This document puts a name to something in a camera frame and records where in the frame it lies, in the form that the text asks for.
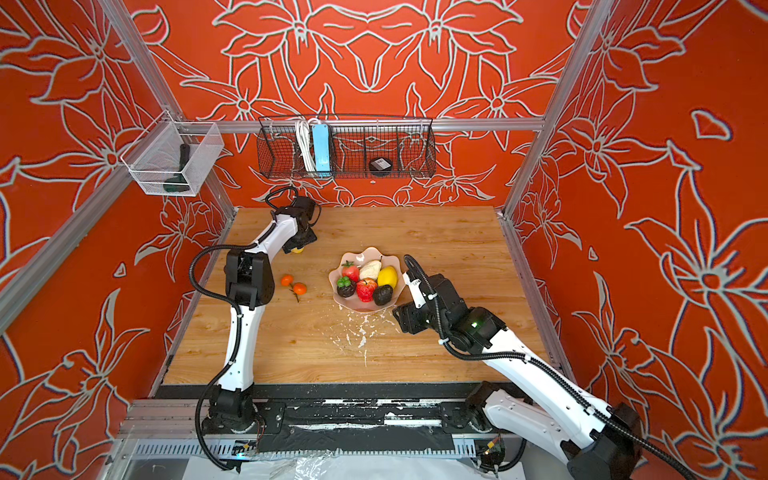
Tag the dark green brush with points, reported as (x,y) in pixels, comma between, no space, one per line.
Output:
(177,183)

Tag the beige garlic-like fruit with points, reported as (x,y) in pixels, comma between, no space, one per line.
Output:
(370,270)

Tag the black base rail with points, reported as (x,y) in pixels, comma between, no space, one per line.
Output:
(357,417)

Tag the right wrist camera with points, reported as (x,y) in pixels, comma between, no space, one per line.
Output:
(418,288)

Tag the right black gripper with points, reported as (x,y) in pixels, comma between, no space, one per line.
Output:
(406,320)

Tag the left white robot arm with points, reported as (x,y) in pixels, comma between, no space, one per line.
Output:
(249,287)

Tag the large yellow lemon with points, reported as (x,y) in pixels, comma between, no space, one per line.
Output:
(388,276)

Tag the red apple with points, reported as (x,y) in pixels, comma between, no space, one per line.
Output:
(351,271)

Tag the black round puck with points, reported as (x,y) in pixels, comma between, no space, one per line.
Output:
(380,167)

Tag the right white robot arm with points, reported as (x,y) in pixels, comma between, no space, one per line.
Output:
(591,438)

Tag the red wrinkled strawberry fruit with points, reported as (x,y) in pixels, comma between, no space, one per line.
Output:
(365,290)

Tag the light blue box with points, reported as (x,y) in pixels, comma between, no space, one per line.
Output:
(321,144)

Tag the dark avocado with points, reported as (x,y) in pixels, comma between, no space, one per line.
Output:
(383,294)

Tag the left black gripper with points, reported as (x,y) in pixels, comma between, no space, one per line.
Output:
(309,238)

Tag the clear plastic bin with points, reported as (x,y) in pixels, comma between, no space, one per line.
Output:
(153,156)

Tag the pink scalloped fruit bowl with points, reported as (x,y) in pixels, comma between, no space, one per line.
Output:
(361,258)

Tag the black wire basket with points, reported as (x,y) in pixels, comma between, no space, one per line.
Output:
(285,146)

